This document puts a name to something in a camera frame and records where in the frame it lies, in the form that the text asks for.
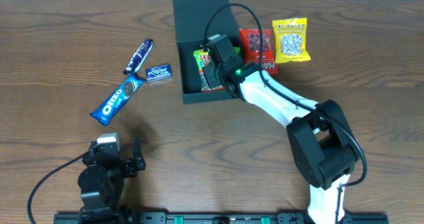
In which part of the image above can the purple Dairy Milk bar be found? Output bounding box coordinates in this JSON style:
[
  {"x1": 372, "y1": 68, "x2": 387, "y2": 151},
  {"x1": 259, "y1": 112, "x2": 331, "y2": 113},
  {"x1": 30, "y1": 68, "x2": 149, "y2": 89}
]
[{"x1": 123, "y1": 38, "x2": 154, "y2": 76}]

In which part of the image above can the yellow Hacks candy bag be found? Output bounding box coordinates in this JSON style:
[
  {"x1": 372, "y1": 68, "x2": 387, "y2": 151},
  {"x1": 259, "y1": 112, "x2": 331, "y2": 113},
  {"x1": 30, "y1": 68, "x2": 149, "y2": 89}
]
[{"x1": 272, "y1": 17, "x2": 311, "y2": 64}]

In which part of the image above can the red Hacks candy bag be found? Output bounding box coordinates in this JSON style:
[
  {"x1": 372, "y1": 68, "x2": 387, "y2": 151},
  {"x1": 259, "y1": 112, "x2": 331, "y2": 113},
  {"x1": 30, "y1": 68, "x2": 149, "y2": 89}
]
[{"x1": 238, "y1": 28, "x2": 278, "y2": 75}]

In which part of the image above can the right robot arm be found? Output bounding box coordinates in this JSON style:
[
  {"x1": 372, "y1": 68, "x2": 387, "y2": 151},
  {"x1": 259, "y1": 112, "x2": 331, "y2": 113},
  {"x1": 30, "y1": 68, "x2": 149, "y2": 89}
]
[{"x1": 203, "y1": 35, "x2": 365, "y2": 223}]

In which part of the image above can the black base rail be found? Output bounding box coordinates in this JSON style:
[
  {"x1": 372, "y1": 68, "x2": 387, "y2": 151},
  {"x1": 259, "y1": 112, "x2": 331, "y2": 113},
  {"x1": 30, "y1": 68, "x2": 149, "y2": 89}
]
[{"x1": 53, "y1": 212, "x2": 390, "y2": 224}]

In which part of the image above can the green Haribo worms bag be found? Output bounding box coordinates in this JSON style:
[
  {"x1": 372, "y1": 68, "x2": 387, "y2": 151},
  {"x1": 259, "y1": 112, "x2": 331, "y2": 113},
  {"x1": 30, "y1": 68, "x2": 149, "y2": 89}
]
[{"x1": 193, "y1": 49, "x2": 224, "y2": 92}]

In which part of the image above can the black open box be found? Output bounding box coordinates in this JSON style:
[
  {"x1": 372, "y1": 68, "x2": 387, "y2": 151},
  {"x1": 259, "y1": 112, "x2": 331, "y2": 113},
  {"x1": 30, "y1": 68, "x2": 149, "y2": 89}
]
[{"x1": 172, "y1": 0, "x2": 240, "y2": 104}]

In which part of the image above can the blue Oreo cookie pack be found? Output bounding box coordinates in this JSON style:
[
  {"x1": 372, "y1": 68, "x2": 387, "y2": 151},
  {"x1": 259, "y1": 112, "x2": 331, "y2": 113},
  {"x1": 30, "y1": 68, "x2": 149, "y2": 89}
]
[{"x1": 90, "y1": 74, "x2": 146, "y2": 126}]

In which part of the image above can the blue Eclipse mint box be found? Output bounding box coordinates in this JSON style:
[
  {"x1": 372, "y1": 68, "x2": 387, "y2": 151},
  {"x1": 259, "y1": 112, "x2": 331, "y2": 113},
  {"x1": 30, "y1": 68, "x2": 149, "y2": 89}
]
[{"x1": 145, "y1": 64, "x2": 172, "y2": 82}]

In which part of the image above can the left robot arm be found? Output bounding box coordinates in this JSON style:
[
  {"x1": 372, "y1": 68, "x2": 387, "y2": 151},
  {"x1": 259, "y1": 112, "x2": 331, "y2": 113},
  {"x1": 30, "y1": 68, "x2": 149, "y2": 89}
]
[{"x1": 77, "y1": 133, "x2": 146, "y2": 223}]

